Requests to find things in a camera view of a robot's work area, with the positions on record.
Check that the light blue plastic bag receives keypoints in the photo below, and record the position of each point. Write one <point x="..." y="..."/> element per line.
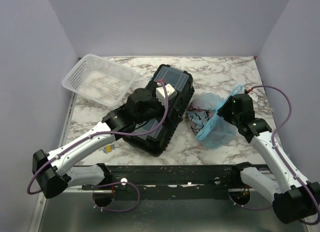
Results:
<point x="210" y="130"/>

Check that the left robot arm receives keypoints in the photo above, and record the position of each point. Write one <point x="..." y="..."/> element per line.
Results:
<point x="56" y="170"/>

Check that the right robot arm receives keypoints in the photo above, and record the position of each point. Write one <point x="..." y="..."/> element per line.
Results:
<point x="292" y="195"/>

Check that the black plastic toolbox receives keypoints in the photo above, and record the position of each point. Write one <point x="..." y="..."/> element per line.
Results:
<point x="159" y="107"/>

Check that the white perforated plastic basket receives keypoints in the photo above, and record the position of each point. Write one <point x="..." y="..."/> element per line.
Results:
<point x="99" y="79"/>

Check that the small yellow metal connector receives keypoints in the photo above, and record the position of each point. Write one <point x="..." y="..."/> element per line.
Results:
<point x="109" y="148"/>

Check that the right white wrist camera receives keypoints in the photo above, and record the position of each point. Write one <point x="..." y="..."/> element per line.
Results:
<point x="254" y="96"/>

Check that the black mounting base rail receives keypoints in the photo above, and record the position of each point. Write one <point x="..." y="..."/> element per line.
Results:
<point x="173" y="182"/>

